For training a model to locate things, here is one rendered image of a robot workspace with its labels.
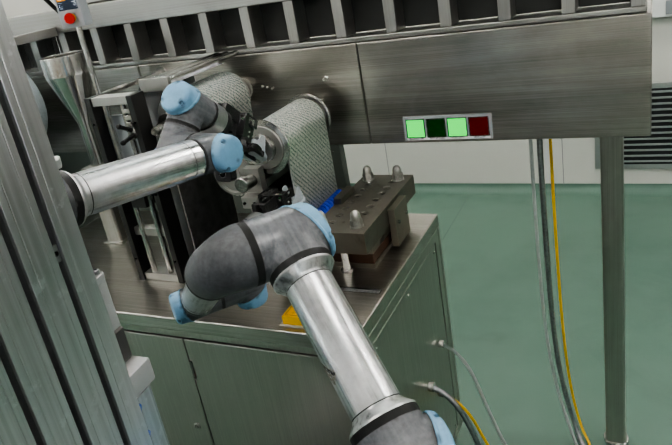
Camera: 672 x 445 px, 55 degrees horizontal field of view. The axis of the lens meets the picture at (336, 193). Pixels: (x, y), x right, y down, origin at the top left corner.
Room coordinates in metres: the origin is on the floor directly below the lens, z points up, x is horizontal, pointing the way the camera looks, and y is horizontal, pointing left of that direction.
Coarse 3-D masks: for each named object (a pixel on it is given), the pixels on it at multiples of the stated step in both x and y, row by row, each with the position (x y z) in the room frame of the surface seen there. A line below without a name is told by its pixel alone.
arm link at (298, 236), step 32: (256, 224) 1.01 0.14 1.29; (288, 224) 1.01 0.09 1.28; (320, 224) 1.02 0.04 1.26; (256, 256) 0.97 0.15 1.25; (288, 256) 0.97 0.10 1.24; (320, 256) 0.97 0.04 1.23; (288, 288) 0.95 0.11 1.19; (320, 288) 0.93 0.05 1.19; (320, 320) 0.89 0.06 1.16; (352, 320) 0.89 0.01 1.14; (320, 352) 0.86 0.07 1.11; (352, 352) 0.84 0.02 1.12; (352, 384) 0.80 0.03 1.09; (384, 384) 0.80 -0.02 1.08; (352, 416) 0.78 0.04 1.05; (384, 416) 0.75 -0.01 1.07; (416, 416) 0.76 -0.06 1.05
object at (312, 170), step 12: (324, 144) 1.77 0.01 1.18; (300, 156) 1.64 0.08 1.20; (312, 156) 1.69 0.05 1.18; (324, 156) 1.75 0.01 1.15; (300, 168) 1.63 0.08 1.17; (312, 168) 1.68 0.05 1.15; (324, 168) 1.74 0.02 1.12; (300, 180) 1.62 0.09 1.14; (312, 180) 1.67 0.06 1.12; (324, 180) 1.73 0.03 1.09; (312, 192) 1.66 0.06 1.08; (324, 192) 1.72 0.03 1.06; (312, 204) 1.65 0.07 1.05
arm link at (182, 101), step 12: (180, 84) 1.35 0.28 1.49; (168, 96) 1.35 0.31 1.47; (180, 96) 1.33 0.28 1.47; (192, 96) 1.34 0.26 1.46; (204, 96) 1.38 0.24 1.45; (168, 108) 1.33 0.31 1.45; (180, 108) 1.32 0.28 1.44; (192, 108) 1.34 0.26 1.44; (204, 108) 1.37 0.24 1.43; (216, 108) 1.40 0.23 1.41; (192, 120) 1.34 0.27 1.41; (204, 120) 1.37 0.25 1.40
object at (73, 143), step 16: (32, 48) 2.26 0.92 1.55; (48, 48) 2.31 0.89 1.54; (32, 64) 2.24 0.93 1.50; (32, 80) 2.22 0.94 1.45; (48, 96) 2.26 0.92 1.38; (48, 112) 2.24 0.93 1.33; (64, 112) 2.30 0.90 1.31; (48, 128) 2.22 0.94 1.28; (64, 128) 2.28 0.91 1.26; (64, 144) 2.26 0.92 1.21; (80, 144) 2.32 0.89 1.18; (64, 160) 2.24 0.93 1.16; (80, 160) 2.30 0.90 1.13
